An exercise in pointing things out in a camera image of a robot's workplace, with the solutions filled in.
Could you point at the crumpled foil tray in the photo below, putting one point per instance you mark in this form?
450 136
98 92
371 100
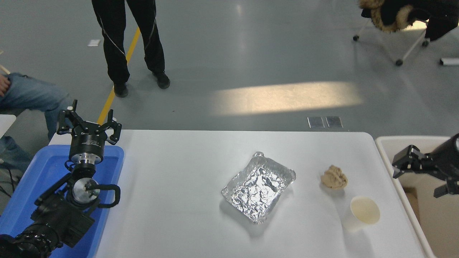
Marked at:
256 188

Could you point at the large pale plastic bin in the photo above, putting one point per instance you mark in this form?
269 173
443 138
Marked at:
412 143

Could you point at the standing person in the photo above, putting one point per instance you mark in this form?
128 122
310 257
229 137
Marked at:
114 43

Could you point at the crumpled tan paper ball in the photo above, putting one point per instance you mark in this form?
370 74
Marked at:
334 177

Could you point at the white paper cup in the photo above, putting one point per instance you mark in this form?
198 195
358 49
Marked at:
364 211

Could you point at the seated person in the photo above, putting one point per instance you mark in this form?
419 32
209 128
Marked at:
32 95

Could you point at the white flat bar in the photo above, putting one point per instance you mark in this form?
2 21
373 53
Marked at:
450 61

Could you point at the blue plastic tray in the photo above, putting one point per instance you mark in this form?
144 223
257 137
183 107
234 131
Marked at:
43 168

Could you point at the seated person's hand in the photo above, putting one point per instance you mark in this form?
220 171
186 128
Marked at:
3 85

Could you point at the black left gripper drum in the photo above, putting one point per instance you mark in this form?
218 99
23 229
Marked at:
88 141

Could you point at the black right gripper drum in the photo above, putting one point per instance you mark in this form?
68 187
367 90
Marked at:
446 159

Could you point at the metal floor plate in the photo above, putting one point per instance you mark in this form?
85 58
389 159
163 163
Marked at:
316 122
334 121

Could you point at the white side table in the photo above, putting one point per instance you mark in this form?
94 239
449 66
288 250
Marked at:
5 123

